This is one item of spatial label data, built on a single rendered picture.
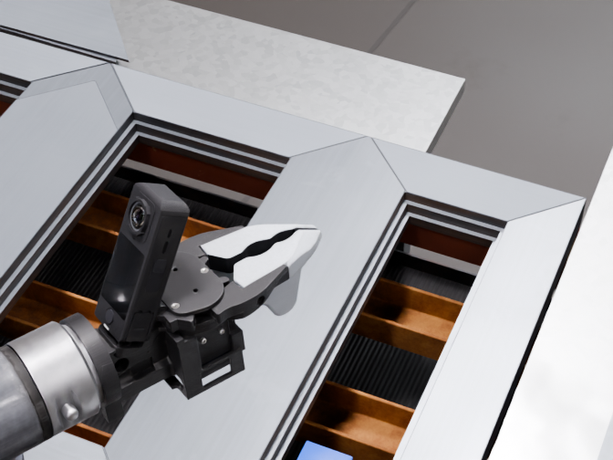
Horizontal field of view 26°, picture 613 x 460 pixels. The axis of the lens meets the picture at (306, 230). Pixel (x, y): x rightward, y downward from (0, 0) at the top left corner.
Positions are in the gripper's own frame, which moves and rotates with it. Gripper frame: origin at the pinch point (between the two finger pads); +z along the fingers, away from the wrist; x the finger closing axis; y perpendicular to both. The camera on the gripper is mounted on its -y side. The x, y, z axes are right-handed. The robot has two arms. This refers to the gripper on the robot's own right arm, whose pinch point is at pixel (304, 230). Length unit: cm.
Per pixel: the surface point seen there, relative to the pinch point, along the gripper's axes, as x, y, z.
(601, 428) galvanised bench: 4, 41, 32
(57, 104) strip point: -98, 46, 17
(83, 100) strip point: -97, 46, 21
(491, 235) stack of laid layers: -42, 57, 56
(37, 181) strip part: -85, 48, 7
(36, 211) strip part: -79, 49, 4
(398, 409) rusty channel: -33, 70, 32
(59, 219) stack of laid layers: -78, 51, 6
